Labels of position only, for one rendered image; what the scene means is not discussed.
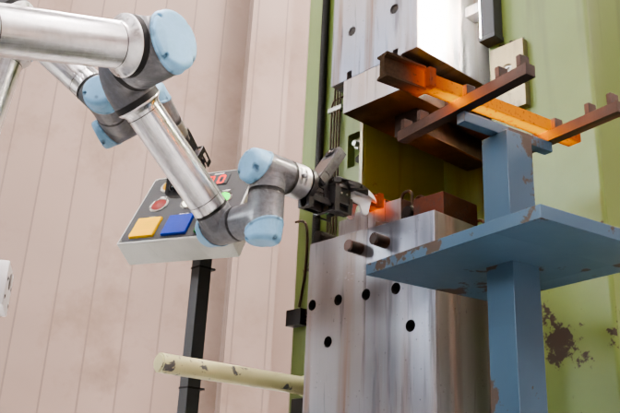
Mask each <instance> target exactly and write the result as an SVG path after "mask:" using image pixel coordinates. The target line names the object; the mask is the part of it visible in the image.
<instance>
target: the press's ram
mask: <svg viewBox="0 0 620 413"><path fill-rule="evenodd" d="M479 38H481V36H480V11H479V0H335V5H334V28H333V51H332V73H331V87H332V88H334V89H336V90H338V91H340V92H342V93H343V92H344V81H346V80H348V79H350V78H352V77H355V76H357V75H360V74H362V73H363V72H365V71H367V70H369V69H371V68H373V67H376V66H378V65H380V60H377V57H378V56H379V55H381V54H382V53H384V52H386V51H389V52H391V53H394V54H397V55H401V54H402V55H404V56H406V57H407V58H409V59H411V60H413V61H414V62H416V63H419V64H421V65H425V66H426V68H427V67H429V66H431V67H434V68H436V73H437V74H438V75H439V76H441V77H443V78H445V79H448V80H450V81H453V82H455V83H458V84H461V85H462V86H463V85H465V84H469V85H472V86H474V87H475V89H477V88H479V87H481V86H482V85H484V84H486V83H488V82H490V62H489V48H487V47H486V46H484V45H482V44H481V43H479Z"/></svg>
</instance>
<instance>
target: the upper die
mask: <svg viewBox="0 0 620 413"><path fill-rule="evenodd" d="M379 66H380V65H378V66H376V67H373V68H371V69H369V70H367V71H365V72H363V73H361V74H360V75H357V76H355V77H352V78H350V79H348V80H346V81H344V92H343V114H345V115H347V116H349V117H351V118H353V119H355V120H357V121H359V122H361V123H363V124H367V125H369V126H371V127H373V128H375V129H377V130H379V131H381V132H383V133H385V134H388V135H390V136H393V137H395V116H398V115H400V114H403V113H405V112H408V111H411V110H413V109H416V108H417V109H419V110H423V111H426V112H429V114H431V113H432V112H435V111H437V110H439V109H441V108H442V107H444V106H445V101H444V100H440V99H438V98H435V97H432V96H430V95H427V94H423V95H422V96H420V97H415V96H412V95H411V93H408V92H406V91H403V90H400V89H397V88H393V87H391V86H388V85H386V84H383V83H380V82H378V81H376V80H377V78H378V77H379ZM470 113H473V114H476V115H478V116H481V117H483V118H486V119H488V120H491V121H492V118H489V117H487V116H484V115H481V114H479V113H477V112H473V111H470ZM447 124H450V125H452V126H454V127H456V128H458V129H459V130H461V131H463V132H465V133H467V134H469V135H471V136H474V137H476V138H478V139H480V140H482V141H483V140H484V139H486V138H488V137H490V136H487V135H485V134H482V133H479V132H476V131H473V130H471V129H468V128H465V127H463V126H460V125H457V118H456V119H454V120H452V121H450V122H448V123H447Z"/></svg>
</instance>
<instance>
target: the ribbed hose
mask: <svg viewBox="0 0 620 413"><path fill-rule="evenodd" d="M329 1H330V0H323V3H322V22H321V23H322V24H321V42H320V63H319V82H318V102H317V122H316V159H315V168H316V166H317V165H318V164H319V162H320V161H321V160H322V159H323V152H324V149H323V147H324V130H325V109H326V86H327V64H328V23H329ZM318 230H319V231H320V218H315V217H313V219H312V240H311V244H313V243H316V242H315V241H314V235H315V233H316V232H317V231H318ZM291 413H303V399H302V398H294V399H292V403H291Z"/></svg>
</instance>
